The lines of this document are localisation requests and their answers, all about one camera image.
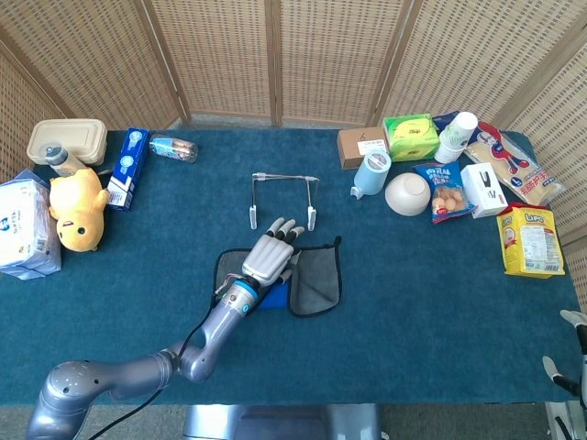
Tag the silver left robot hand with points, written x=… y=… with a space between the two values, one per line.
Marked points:
x=268 y=256

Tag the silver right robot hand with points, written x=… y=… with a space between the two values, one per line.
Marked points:
x=583 y=348

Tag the grey and blue cloth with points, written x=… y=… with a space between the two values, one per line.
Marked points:
x=316 y=284

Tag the yellow Lipo snack bag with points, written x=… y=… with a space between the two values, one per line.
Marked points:
x=532 y=240

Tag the light blue cylindrical cup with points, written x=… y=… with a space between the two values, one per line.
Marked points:
x=371 y=176

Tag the brown cardboard box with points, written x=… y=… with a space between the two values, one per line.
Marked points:
x=355 y=146

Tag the clear plastic snack bottle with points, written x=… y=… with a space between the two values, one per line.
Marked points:
x=174 y=147

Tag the beige upturned bowl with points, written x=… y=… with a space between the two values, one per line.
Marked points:
x=407 y=194

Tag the teal carpet table mat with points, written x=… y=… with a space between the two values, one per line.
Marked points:
x=413 y=321

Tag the blue toothpaste box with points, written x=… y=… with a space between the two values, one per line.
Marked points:
x=128 y=169

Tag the silver robot torso base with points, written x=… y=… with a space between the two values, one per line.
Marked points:
x=275 y=421

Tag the cartoon printed glove package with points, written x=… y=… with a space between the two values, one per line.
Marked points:
x=527 y=174

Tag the blue biscuit snack bag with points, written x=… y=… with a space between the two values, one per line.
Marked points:
x=445 y=197

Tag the white stapler box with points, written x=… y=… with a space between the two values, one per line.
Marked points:
x=483 y=190

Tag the green tissue pack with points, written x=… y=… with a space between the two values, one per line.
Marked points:
x=410 y=135

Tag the yellow plush toy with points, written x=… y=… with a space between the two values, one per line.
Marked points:
x=78 y=206

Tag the woven bamboo folding screen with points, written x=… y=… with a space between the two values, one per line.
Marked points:
x=321 y=59

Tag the dark blue snack bag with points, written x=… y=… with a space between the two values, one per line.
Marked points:
x=442 y=121

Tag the stack of paper cups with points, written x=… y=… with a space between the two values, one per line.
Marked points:
x=454 y=137

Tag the beige lidded lunch box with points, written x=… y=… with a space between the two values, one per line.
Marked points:
x=69 y=135

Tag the beige bottle with grey cap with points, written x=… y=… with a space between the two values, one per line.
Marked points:
x=57 y=156

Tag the white tissue pack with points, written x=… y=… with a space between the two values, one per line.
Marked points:
x=18 y=220

